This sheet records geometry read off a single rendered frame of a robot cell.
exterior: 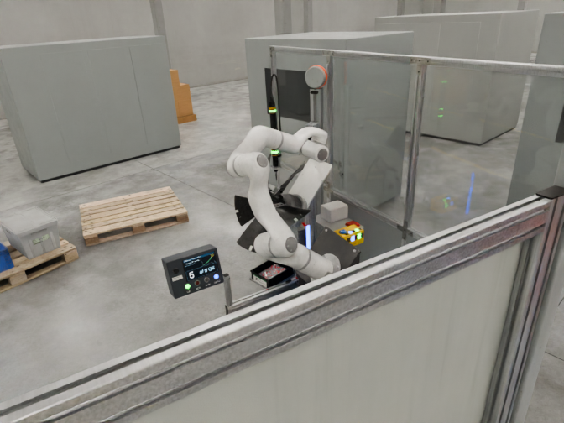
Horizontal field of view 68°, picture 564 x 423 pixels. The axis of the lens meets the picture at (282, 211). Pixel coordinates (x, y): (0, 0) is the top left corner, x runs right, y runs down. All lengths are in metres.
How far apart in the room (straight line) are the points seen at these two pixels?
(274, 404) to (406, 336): 0.24
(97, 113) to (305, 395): 7.40
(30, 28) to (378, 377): 14.03
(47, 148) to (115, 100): 1.35
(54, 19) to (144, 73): 6.76
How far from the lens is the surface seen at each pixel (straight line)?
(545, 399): 3.36
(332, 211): 3.11
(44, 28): 14.47
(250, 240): 2.71
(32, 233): 4.89
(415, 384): 0.83
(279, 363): 0.57
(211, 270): 2.14
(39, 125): 7.61
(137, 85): 8.05
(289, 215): 2.53
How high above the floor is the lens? 2.30
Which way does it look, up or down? 25 degrees down
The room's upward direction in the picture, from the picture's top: 3 degrees counter-clockwise
